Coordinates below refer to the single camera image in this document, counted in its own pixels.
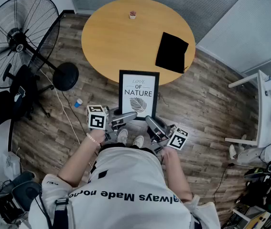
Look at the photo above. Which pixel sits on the person's left forearm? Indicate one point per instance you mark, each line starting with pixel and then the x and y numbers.
pixel 78 161

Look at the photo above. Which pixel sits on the dark grey backpack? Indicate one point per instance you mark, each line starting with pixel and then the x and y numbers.
pixel 23 194

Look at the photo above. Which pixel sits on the person's right forearm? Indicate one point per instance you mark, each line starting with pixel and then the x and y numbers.
pixel 176 175

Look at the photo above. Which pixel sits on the black cloth pouch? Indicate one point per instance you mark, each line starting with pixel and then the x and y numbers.
pixel 171 51

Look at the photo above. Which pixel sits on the black framed nature print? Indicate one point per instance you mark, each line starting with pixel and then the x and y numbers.
pixel 138 89

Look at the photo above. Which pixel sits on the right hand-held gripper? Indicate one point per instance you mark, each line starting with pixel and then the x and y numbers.
pixel 177 139

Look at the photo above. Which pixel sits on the person's white shoe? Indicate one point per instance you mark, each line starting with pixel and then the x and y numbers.
pixel 138 141
pixel 122 136

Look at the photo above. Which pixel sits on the person's black trousers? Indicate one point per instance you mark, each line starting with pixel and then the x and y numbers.
pixel 147 149

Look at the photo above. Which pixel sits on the small white gadget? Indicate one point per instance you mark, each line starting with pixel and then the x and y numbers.
pixel 21 90

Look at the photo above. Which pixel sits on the pile of black equipment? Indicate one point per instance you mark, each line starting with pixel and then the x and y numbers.
pixel 264 190

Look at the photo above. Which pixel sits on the open carton box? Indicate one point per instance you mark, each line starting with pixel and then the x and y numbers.
pixel 257 218

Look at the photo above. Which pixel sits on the small potted plant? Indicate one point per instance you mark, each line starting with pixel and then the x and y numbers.
pixel 132 16

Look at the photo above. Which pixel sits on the white table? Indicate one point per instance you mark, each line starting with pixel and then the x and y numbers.
pixel 266 118

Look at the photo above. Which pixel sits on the person's right white shoe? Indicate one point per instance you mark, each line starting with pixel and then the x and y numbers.
pixel 138 141

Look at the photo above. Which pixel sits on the round wooden table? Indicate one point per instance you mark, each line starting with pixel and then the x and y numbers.
pixel 125 44

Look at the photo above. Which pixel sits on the person in white shirt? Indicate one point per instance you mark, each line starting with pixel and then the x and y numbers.
pixel 130 175

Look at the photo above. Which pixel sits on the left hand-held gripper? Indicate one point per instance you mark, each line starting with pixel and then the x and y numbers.
pixel 97 118

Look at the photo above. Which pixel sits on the black standing fan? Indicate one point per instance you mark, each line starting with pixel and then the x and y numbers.
pixel 19 47

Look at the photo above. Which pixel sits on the white wrapped box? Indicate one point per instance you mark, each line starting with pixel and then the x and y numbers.
pixel 12 166

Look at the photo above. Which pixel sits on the person's left white shoe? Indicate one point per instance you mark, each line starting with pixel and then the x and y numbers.
pixel 122 136

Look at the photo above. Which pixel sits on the blue paper cup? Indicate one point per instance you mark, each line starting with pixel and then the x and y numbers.
pixel 78 103

